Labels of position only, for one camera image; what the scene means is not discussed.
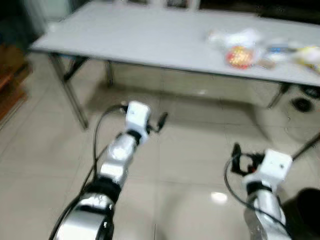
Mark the yellow printed package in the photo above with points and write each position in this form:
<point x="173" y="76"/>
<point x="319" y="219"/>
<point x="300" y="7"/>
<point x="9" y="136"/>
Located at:
<point x="307" y="56"/>

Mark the black round rubbish bin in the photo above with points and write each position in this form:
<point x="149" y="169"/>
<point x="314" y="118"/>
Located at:
<point x="305" y="215"/>

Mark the white table with metal legs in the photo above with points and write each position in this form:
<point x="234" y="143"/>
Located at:
<point x="150" y="35"/>

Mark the brown wooden cabinet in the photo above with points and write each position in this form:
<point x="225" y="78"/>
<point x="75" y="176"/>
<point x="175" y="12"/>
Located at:
<point x="10" y="80"/>

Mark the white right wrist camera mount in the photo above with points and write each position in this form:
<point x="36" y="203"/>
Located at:
<point x="272" y="165"/>

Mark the red yellow snack bag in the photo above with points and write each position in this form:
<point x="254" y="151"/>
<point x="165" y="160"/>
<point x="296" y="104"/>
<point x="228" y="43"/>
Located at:
<point x="240" y="56"/>

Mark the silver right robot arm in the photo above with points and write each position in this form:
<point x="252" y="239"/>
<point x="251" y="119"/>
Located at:
<point x="267" y="205"/>

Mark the black floor fan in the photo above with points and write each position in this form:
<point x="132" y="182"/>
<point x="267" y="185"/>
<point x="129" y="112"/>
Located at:
<point x="302" y="104"/>

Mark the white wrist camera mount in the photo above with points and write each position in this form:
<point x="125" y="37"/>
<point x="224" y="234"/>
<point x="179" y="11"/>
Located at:
<point x="272" y="165"/>
<point x="137" y="114"/>

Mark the dark framed picture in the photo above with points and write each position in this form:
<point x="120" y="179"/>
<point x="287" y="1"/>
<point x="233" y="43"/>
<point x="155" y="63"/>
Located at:
<point x="177" y="3"/>
<point x="137" y="1"/>

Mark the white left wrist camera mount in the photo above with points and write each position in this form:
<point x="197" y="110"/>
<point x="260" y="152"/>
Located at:
<point x="137" y="114"/>

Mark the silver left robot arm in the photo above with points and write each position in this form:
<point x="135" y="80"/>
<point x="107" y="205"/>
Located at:
<point x="117" y="157"/>

